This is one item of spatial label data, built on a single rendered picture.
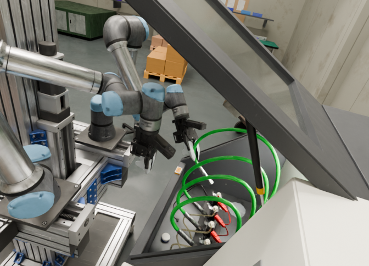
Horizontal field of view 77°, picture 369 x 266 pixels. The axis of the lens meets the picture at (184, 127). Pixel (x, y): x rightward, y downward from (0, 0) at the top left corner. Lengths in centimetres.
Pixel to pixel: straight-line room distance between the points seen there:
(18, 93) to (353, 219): 105
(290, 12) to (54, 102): 824
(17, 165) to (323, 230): 72
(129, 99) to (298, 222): 53
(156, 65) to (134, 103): 451
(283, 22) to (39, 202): 849
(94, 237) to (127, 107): 138
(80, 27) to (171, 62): 367
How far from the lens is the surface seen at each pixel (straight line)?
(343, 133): 99
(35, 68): 78
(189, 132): 105
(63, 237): 110
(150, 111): 75
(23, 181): 81
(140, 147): 84
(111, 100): 71
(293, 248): 43
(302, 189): 51
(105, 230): 198
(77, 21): 802
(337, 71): 460
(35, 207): 86
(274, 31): 879
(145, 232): 107
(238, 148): 128
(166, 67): 519
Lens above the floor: 183
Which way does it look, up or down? 30 degrees down
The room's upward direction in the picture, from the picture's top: 12 degrees clockwise
